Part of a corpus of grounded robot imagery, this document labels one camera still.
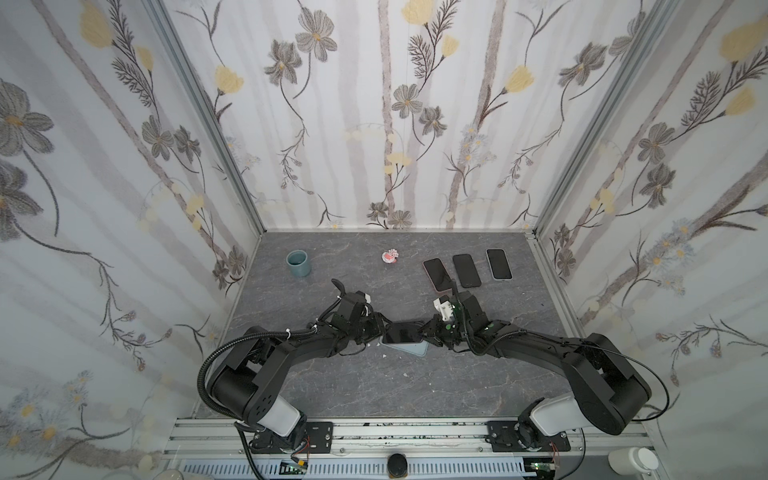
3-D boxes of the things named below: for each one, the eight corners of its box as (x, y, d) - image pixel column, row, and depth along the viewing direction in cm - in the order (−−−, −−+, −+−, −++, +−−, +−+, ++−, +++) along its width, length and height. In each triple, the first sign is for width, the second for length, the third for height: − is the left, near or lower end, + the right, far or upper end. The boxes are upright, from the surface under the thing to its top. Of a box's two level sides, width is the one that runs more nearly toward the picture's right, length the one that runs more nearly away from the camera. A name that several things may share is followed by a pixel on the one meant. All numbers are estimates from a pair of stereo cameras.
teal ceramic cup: (289, 276, 109) (284, 264, 103) (293, 261, 113) (288, 249, 108) (309, 276, 109) (305, 264, 103) (312, 261, 113) (309, 249, 108)
